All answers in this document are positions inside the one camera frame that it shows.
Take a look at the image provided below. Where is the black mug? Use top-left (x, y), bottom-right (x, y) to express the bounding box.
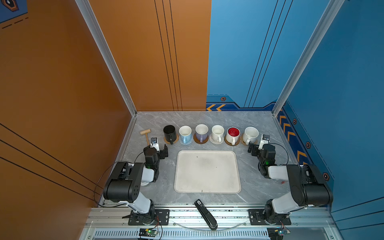
top-left (163, 125), bottom-right (177, 144)

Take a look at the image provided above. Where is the woven rattan round coaster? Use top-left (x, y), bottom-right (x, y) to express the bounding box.
top-left (164, 134), bottom-right (179, 145)

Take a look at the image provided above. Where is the dark brown round wooden coaster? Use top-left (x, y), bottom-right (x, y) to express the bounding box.
top-left (224, 138), bottom-right (242, 147)

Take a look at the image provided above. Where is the red mug white handle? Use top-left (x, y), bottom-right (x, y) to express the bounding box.
top-left (225, 127), bottom-right (241, 145)

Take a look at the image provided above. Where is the light blue mug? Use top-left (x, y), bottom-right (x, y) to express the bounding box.
top-left (179, 126), bottom-right (192, 137)

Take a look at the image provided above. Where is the clear glass round coaster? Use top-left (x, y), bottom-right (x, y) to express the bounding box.
top-left (180, 135), bottom-right (194, 145)

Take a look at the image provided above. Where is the purple mug white inside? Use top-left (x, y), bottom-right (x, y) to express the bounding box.
top-left (195, 124), bottom-right (209, 142)

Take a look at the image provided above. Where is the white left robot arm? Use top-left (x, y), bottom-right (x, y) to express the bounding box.
top-left (103, 146), bottom-right (169, 225)

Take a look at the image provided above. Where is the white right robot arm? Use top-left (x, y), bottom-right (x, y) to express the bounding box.
top-left (248, 144), bottom-right (334, 225)

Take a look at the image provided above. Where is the cork paw print coaster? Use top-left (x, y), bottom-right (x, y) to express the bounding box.
top-left (240, 136), bottom-right (250, 146)

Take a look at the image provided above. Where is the glossy brown round coaster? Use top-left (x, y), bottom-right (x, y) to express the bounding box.
top-left (193, 134), bottom-right (209, 145)

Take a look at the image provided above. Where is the white woven round coaster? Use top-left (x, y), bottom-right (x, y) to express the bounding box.
top-left (209, 135), bottom-right (224, 145)

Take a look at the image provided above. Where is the small wooden mallet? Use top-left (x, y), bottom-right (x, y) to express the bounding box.
top-left (140, 129), bottom-right (151, 145)

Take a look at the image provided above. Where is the beige serving tray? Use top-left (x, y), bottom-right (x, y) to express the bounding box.
top-left (174, 150), bottom-right (242, 194)

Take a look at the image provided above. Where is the green circuit board left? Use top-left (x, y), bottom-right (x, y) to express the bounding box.
top-left (139, 228), bottom-right (159, 239)

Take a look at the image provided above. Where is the black handheld scanner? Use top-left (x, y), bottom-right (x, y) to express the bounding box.
top-left (194, 199), bottom-right (218, 231)

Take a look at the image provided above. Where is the circuit board right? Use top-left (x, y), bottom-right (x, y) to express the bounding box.
top-left (267, 228), bottom-right (291, 240)

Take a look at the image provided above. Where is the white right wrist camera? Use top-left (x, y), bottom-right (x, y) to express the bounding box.
top-left (258, 134), bottom-right (270, 150)

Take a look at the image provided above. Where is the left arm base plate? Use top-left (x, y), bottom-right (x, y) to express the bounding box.
top-left (128, 209), bottom-right (170, 226)

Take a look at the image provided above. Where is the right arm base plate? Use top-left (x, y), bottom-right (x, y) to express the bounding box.
top-left (248, 209), bottom-right (292, 226)

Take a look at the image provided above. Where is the aluminium front rail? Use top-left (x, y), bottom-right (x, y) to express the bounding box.
top-left (85, 205), bottom-right (336, 230)

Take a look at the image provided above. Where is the aluminium corner post right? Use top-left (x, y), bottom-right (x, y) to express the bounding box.
top-left (272, 0), bottom-right (346, 117)

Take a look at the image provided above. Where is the aluminium corner post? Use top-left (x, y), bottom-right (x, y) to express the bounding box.
top-left (75, 0), bottom-right (137, 117)
top-left (272, 0), bottom-right (346, 117)

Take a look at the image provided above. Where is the aluminium corner post left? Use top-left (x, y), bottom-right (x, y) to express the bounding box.
top-left (75, 0), bottom-right (137, 117)

